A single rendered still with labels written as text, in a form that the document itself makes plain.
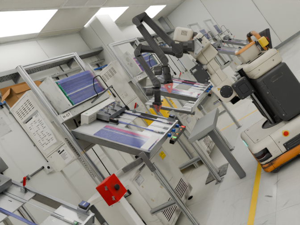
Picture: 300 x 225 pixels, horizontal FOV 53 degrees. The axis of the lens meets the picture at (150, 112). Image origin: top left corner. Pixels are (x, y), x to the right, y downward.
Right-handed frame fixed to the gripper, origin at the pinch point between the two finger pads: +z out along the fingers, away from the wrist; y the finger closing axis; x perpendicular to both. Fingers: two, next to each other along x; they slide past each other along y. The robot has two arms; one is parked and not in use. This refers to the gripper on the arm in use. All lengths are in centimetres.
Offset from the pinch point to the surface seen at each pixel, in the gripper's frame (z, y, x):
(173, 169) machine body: 64, -14, 8
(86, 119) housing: 4, 31, -56
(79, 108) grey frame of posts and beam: -5, 28, -64
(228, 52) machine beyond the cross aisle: 11, -451, -25
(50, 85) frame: -28, 41, -81
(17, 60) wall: -24, -90, -266
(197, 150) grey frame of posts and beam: 44, -23, 30
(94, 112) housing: 0, 22, -53
